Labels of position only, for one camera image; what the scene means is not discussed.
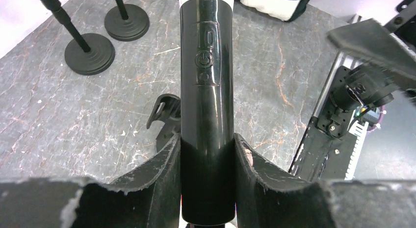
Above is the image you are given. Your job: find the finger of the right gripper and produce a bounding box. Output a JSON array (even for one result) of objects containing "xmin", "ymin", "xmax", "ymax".
[{"xmin": 327, "ymin": 19, "xmax": 416, "ymax": 90}]

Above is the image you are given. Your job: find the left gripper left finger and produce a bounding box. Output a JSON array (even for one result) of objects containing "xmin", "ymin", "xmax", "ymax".
[{"xmin": 0, "ymin": 134, "xmax": 181, "ymax": 228}]

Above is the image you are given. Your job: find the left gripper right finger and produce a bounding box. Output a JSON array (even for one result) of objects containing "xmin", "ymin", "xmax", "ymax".
[{"xmin": 234, "ymin": 133, "xmax": 416, "ymax": 228}]

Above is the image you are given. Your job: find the black microphone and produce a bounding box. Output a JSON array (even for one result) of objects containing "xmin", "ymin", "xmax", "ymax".
[{"xmin": 178, "ymin": 0, "xmax": 235, "ymax": 228}]

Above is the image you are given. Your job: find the black mic stand back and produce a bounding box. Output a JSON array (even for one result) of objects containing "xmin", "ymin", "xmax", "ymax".
[{"xmin": 146, "ymin": 94, "xmax": 181, "ymax": 152}]

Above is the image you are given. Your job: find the black mic stand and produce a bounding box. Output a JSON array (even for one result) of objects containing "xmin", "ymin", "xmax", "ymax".
[
  {"xmin": 104, "ymin": 0, "xmax": 150, "ymax": 42},
  {"xmin": 40, "ymin": 0, "xmax": 116, "ymax": 76},
  {"xmin": 146, "ymin": 94, "xmax": 181, "ymax": 152}
]

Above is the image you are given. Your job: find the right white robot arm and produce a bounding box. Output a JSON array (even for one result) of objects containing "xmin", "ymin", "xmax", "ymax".
[{"xmin": 316, "ymin": 1, "xmax": 416, "ymax": 138}]

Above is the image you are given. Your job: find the black white checkered pillow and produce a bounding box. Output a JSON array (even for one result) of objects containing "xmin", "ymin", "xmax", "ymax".
[{"xmin": 238, "ymin": 0, "xmax": 310, "ymax": 22}]

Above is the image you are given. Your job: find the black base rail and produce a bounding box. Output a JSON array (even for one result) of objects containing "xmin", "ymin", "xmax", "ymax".
[{"xmin": 289, "ymin": 52, "xmax": 357, "ymax": 181}]

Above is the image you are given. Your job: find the white cable duct strip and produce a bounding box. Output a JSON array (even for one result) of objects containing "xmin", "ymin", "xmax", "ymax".
[{"xmin": 344, "ymin": 121, "xmax": 369, "ymax": 180}]

